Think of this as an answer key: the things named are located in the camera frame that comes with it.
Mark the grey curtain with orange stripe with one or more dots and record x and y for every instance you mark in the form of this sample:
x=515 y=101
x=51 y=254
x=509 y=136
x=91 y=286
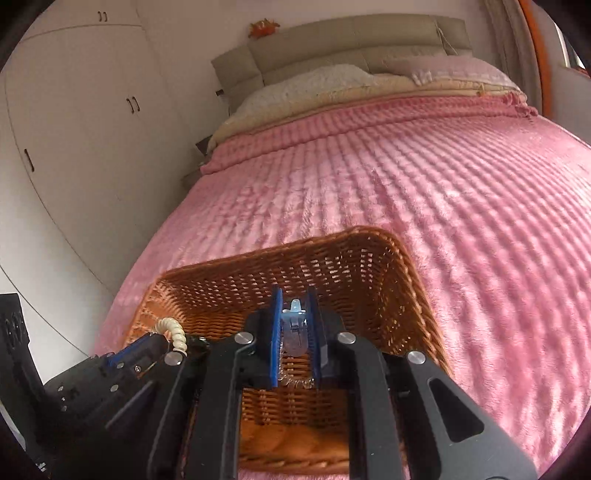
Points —
x=526 y=50

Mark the pink pillow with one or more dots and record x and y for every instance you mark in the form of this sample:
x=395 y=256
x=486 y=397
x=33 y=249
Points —
x=452 y=69

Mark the white wardrobe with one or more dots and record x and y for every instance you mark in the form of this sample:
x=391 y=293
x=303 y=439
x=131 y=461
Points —
x=92 y=138

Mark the pink fluffy blanket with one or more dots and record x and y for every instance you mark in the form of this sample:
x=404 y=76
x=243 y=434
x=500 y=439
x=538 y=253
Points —
x=369 y=184

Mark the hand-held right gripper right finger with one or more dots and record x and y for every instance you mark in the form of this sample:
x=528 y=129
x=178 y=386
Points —
x=315 y=341

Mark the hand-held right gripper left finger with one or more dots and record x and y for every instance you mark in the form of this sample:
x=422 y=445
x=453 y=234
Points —
x=276 y=341

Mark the clear sparkly hair clip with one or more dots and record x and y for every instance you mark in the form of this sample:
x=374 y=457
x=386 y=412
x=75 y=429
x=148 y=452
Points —
x=294 y=323

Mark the cream quilt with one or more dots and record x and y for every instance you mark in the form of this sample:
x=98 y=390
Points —
x=415 y=90

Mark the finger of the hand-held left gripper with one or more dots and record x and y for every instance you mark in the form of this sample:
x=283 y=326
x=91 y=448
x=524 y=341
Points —
x=134 y=353
x=131 y=406

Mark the white textured pillow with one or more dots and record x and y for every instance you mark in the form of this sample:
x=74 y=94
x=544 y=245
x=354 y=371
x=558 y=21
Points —
x=314 y=83

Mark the beige padded headboard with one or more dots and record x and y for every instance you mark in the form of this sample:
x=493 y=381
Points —
x=351 y=41

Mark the window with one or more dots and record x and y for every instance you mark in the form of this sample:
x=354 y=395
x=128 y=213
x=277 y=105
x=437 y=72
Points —
x=572 y=50

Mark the brown wicker basket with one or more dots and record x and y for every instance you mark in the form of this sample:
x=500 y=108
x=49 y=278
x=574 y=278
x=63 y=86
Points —
x=323 y=267

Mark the orange plush toy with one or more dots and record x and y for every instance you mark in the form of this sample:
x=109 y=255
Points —
x=264 y=28

